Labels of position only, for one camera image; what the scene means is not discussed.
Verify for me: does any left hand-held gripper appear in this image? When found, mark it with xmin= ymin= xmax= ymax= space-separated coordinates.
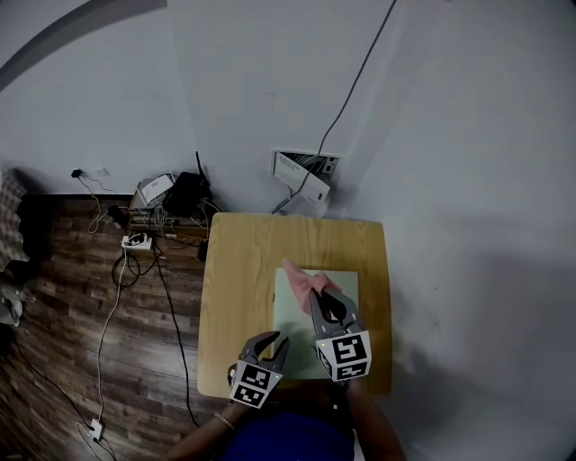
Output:
xmin=227 ymin=331 xmax=292 ymax=410

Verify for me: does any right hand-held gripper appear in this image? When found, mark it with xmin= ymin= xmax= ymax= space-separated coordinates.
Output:
xmin=308 ymin=287 xmax=373 ymax=384

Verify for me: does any light green board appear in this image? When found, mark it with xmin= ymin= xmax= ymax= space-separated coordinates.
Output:
xmin=272 ymin=267 xmax=361 ymax=382

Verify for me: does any pink cloth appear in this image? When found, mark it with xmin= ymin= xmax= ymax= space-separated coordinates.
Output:
xmin=281 ymin=257 xmax=345 ymax=319

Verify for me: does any person's left forearm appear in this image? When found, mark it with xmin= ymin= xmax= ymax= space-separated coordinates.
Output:
xmin=168 ymin=399 xmax=248 ymax=461

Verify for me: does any person's right forearm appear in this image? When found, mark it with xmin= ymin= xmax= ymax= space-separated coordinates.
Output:
xmin=345 ymin=376 xmax=407 ymax=461

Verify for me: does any checkered cloth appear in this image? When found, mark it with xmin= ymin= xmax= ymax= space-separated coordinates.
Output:
xmin=0 ymin=173 xmax=31 ymax=272

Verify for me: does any person's blue shirt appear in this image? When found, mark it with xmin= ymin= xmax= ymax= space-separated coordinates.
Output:
xmin=226 ymin=410 xmax=357 ymax=461

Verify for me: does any white power strip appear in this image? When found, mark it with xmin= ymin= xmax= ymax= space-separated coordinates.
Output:
xmin=121 ymin=232 xmax=155 ymax=251

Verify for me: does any black router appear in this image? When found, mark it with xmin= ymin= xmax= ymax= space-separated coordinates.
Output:
xmin=162 ymin=150 xmax=212 ymax=217

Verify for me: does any wooden crate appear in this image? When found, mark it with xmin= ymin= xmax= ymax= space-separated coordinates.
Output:
xmin=127 ymin=197 xmax=213 ymax=248

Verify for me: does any white router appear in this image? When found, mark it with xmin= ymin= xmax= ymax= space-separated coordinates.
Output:
xmin=136 ymin=174 xmax=176 ymax=206

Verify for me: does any long black cable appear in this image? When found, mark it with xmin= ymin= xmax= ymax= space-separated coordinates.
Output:
xmin=151 ymin=246 xmax=202 ymax=429

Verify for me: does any white wall box cover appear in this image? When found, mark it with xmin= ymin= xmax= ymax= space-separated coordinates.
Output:
xmin=274 ymin=152 xmax=332 ymax=213

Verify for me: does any long white cable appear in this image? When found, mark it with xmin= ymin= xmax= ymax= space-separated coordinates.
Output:
xmin=75 ymin=247 xmax=130 ymax=454

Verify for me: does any looped black cable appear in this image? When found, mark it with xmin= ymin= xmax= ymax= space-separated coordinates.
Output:
xmin=112 ymin=245 xmax=157 ymax=290

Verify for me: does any thin beige cable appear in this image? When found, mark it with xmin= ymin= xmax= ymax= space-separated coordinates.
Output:
xmin=79 ymin=175 xmax=116 ymax=235

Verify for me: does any thin black cable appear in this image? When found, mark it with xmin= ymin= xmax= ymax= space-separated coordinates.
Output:
xmin=12 ymin=337 xmax=96 ymax=429

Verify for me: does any grey wall cable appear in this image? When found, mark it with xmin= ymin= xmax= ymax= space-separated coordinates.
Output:
xmin=271 ymin=0 xmax=400 ymax=215

